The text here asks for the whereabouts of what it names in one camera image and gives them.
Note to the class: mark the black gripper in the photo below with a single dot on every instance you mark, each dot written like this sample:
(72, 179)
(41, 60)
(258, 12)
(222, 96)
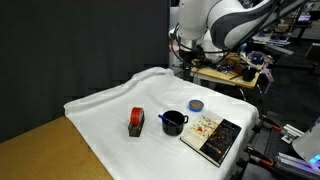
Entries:
(191, 56)

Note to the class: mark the black marker blue cap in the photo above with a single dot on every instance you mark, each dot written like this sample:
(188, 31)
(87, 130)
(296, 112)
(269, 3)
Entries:
(162, 117)

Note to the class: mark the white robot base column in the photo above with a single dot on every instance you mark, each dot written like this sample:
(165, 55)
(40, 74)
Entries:
(308, 143)

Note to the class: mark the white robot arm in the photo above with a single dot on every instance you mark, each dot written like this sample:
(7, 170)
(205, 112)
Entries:
(193, 16)

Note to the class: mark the cluttered wooden work table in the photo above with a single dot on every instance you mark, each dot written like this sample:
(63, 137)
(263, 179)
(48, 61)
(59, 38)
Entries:
(216, 74)

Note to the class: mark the clear plastic storage bin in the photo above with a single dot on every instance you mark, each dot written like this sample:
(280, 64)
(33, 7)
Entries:
(173, 16)

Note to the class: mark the blue bowl brown contents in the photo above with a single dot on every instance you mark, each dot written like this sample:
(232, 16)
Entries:
(196, 105)

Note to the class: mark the small black pot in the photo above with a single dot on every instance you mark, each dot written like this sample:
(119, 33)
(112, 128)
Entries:
(249, 74)

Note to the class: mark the blue round device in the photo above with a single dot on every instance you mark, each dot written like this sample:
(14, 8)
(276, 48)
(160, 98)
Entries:
(256, 58)

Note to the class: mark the red tape roll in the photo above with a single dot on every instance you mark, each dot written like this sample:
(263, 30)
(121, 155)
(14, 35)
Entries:
(136, 116)

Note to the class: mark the black and white book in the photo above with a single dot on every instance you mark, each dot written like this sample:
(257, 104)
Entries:
(216, 140)

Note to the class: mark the white tablecloth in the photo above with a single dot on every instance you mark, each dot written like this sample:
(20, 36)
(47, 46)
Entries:
(160, 153)

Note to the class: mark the black orange bar clamp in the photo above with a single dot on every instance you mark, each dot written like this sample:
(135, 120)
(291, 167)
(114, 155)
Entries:
(276, 128)
(266, 162)

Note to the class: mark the black perforated breadboard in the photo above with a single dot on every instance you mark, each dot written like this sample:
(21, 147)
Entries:
(270, 143)

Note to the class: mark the black backdrop curtain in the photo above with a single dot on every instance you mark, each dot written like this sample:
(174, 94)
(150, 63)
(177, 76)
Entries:
(66, 50)

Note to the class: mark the lavender plastic bracket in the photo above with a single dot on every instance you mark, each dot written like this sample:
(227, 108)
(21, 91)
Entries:
(267, 75)

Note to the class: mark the aluminium mounting bracket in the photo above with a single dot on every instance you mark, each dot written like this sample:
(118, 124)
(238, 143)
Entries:
(291, 133)

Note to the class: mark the aluminium extrusion rail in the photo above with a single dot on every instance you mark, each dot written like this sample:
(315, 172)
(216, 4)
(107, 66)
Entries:
(293, 163)

